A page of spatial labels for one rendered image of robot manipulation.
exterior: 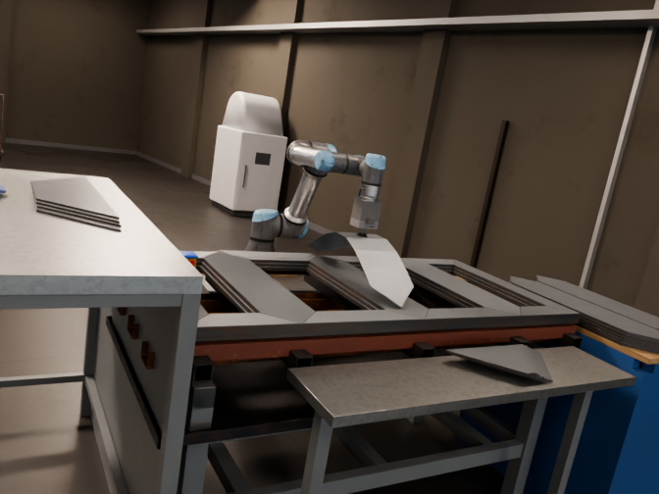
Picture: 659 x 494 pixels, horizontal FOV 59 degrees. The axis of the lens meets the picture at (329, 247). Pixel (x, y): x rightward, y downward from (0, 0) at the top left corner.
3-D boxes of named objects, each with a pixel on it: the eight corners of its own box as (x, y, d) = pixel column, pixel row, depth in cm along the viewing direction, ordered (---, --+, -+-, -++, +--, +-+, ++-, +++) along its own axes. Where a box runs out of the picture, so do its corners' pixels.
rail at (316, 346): (574, 337, 228) (578, 322, 227) (180, 364, 149) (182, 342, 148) (555, 328, 236) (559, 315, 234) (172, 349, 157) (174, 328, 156)
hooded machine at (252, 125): (278, 218, 798) (296, 101, 765) (232, 216, 753) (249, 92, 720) (249, 205, 859) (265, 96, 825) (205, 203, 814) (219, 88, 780)
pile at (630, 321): (708, 352, 226) (713, 337, 225) (648, 358, 206) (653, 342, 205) (546, 286, 293) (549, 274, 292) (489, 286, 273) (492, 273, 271)
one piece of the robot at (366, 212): (368, 192, 206) (360, 236, 210) (388, 194, 211) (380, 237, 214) (354, 186, 214) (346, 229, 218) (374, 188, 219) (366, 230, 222)
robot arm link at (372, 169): (380, 154, 216) (390, 157, 209) (374, 183, 219) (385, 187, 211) (361, 151, 213) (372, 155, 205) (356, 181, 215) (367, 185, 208)
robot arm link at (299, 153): (278, 135, 251) (325, 145, 208) (301, 139, 256) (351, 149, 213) (275, 162, 253) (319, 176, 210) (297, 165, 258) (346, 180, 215)
